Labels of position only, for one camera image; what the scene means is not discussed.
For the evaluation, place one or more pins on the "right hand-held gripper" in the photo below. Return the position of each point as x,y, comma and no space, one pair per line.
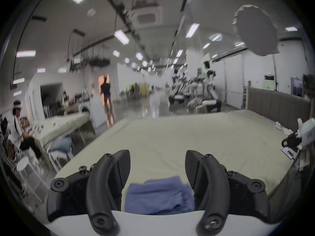
307,131

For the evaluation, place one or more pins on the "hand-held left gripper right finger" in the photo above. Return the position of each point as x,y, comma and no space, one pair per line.
214,181

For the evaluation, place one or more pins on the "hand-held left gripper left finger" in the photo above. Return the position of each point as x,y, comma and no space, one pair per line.
101,181

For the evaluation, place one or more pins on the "blue garment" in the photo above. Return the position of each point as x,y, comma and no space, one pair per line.
160,195

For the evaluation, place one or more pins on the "small printed card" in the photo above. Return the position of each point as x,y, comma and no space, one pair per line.
288,153

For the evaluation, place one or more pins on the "small white object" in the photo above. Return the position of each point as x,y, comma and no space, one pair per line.
283,128

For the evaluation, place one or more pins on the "grey padded headboard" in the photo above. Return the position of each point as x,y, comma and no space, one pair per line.
278,107

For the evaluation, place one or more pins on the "grey-blue cushion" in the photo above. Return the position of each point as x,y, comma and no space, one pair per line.
60,145

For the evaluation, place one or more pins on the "bed with pale green sheet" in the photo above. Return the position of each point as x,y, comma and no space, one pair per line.
172,136

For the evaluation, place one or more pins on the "low table with pale sheet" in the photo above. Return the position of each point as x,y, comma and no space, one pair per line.
64,123

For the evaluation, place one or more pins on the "round white stool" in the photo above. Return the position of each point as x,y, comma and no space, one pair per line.
24,162

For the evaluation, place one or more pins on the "group of white robots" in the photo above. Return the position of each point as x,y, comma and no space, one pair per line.
194,90

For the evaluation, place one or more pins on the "photo umbrella on stand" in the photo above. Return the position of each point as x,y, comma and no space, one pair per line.
257,29

